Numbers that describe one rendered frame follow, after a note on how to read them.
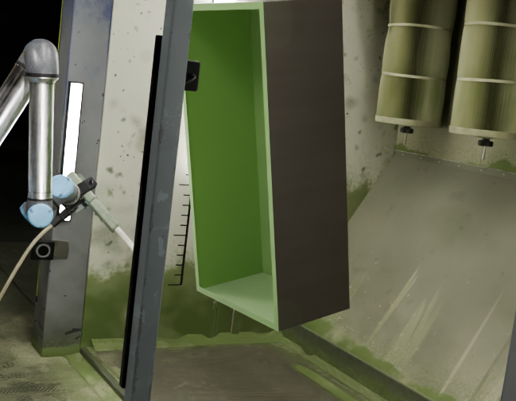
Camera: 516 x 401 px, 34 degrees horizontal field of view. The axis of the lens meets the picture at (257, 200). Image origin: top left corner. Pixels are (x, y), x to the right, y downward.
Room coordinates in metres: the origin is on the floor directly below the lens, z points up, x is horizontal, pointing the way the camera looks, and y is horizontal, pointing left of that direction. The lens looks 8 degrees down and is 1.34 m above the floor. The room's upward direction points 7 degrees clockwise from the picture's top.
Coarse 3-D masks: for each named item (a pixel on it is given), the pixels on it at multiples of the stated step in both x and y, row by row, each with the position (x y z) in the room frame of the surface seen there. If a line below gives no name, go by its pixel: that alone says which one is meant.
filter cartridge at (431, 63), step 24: (408, 0) 4.11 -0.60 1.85; (432, 0) 4.09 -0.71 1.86; (456, 0) 4.17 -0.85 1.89; (408, 24) 4.11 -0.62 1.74; (432, 24) 4.09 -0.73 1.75; (384, 48) 4.26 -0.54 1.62; (408, 48) 4.12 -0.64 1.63; (432, 48) 4.09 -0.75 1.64; (384, 72) 4.21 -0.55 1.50; (408, 72) 4.12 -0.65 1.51; (432, 72) 4.11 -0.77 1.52; (384, 96) 4.18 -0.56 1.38; (408, 96) 4.13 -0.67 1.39; (432, 96) 4.11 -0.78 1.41; (384, 120) 4.15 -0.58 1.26; (408, 120) 4.09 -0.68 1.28; (432, 120) 4.13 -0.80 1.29
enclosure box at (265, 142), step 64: (256, 0) 3.43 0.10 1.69; (320, 0) 3.02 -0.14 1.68; (256, 64) 3.57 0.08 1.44; (320, 64) 3.04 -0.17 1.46; (192, 128) 3.44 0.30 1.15; (256, 128) 3.62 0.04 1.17; (320, 128) 3.06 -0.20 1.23; (192, 192) 3.43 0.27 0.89; (256, 192) 3.65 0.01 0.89; (320, 192) 3.08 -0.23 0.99; (256, 256) 3.67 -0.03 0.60; (320, 256) 3.11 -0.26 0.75; (256, 320) 3.13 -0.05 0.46
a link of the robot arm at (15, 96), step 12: (24, 60) 3.05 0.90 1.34; (12, 72) 3.05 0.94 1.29; (24, 72) 3.04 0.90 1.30; (12, 84) 3.03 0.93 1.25; (24, 84) 3.04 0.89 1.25; (0, 96) 3.03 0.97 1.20; (12, 96) 3.02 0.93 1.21; (24, 96) 3.05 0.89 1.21; (0, 108) 3.02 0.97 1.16; (12, 108) 3.03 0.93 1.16; (0, 120) 3.01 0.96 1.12; (12, 120) 3.04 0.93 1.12; (0, 132) 3.02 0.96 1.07; (0, 144) 3.05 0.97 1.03
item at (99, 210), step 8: (72, 176) 3.44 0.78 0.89; (80, 176) 3.46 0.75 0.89; (88, 192) 3.42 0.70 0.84; (88, 200) 3.41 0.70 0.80; (96, 200) 3.41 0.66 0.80; (64, 208) 3.41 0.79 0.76; (96, 208) 3.40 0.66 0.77; (104, 208) 3.40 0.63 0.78; (56, 216) 3.40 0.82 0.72; (64, 216) 3.40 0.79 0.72; (104, 216) 3.39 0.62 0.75; (112, 216) 3.40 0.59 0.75; (56, 224) 3.40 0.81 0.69; (112, 224) 3.38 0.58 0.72; (112, 232) 3.41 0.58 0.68; (120, 232) 3.38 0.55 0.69; (128, 240) 3.37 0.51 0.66
